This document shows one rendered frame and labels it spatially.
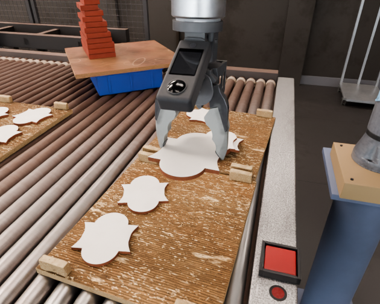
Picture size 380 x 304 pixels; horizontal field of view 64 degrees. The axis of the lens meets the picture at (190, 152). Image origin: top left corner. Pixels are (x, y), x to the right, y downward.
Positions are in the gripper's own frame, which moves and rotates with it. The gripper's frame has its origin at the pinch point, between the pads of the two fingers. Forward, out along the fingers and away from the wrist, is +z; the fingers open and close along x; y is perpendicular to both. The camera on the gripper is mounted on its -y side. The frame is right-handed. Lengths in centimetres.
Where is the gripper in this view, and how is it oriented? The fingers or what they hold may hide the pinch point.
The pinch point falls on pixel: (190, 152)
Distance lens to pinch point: 50.6
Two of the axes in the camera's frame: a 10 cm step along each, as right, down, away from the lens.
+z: -0.2, 8.8, 4.7
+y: 3.3, -4.4, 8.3
